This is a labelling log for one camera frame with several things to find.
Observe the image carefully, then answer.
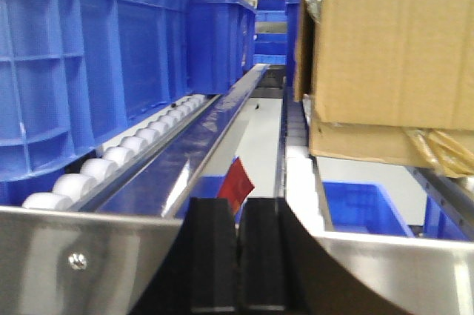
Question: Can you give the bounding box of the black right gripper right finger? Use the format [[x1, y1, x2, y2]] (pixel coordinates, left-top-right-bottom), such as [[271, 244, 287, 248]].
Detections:
[[238, 198, 406, 314]]

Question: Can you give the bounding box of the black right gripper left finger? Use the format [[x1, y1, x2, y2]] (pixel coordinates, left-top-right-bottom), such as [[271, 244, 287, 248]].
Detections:
[[130, 198, 237, 314]]

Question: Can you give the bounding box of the blue bin lower right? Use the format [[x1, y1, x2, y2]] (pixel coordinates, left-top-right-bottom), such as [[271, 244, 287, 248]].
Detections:
[[323, 181, 414, 237]]

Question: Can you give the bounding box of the red printed bag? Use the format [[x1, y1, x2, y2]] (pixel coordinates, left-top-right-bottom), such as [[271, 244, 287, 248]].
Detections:
[[217, 157, 255, 214]]

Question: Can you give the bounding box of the white roller track left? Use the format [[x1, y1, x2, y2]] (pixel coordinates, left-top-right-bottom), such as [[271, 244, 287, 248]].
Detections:
[[22, 94, 207, 210]]

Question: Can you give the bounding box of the brown cardboard box on rollers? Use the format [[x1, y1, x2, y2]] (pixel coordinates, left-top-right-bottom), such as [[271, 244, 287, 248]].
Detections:
[[294, 0, 473, 177]]

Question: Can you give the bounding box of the blue crate upper shelf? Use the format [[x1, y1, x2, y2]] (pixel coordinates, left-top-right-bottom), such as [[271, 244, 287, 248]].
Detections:
[[1, 0, 189, 206]]

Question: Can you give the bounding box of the blue metal divider rail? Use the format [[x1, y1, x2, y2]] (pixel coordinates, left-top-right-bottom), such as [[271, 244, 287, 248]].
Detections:
[[72, 64, 269, 218]]

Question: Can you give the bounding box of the stainless steel shelf rail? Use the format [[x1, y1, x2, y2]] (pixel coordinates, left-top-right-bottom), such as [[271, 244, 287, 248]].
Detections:
[[1, 208, 473, 314]]

